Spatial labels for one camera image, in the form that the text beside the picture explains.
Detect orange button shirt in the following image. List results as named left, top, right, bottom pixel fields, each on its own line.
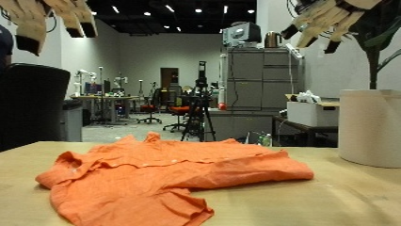
left=35, top=131, right=316, bottom=226

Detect white power strip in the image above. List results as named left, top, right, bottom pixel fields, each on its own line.
left=285, top=42, right=305, bottom=60

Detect copper electric kettle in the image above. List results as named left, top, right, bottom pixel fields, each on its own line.
left=264, top=30, right=284, bottom=49

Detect grey boxy monitor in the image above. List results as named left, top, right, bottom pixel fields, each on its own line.
left=221, top=21, right=264, bottom=49

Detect tall grey metal cabinet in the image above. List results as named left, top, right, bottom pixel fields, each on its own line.
left=224, top=46, right=305, bottom=112

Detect computer monitor on desk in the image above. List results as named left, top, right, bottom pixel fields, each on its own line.
left=84, top=81, right=104, bottom=95

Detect white crumpled items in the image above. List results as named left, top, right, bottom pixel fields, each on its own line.
left=294, top=89, right=324, bottom=105

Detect wooden lab desk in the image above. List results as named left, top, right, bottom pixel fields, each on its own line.
left=69, top=94, right=141, bottom=126

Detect white storage box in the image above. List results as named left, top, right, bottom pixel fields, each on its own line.
left=285, top=100, right=341, bottom=128

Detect dark side table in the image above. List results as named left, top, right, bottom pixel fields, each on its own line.
left=272, top=115, right=340, bottom=148

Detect white cylindrical plant pot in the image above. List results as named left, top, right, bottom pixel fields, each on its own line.
left=337, top=89, right=401, bottom=169

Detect brown door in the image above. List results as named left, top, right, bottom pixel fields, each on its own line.
left=158, top=67, right=180, bottom=92

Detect orange seat office chair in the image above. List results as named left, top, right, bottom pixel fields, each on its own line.
left=161, top=85, right=193, bottom=133
left=136, top=89, right=164, bottom=125

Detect low grey cabinet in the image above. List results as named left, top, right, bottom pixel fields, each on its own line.
left=202, top=107, right=282, bottom=143

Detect green plastic bottle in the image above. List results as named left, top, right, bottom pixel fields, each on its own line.
left=257, top=133, right=274, bottom=148

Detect grey pedestal cabinet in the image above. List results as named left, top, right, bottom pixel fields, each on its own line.
left=61, top=99, right=84, bottom=143

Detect black camera tripod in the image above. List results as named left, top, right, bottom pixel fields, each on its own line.
left=180, top=60, right=218, bottom=143

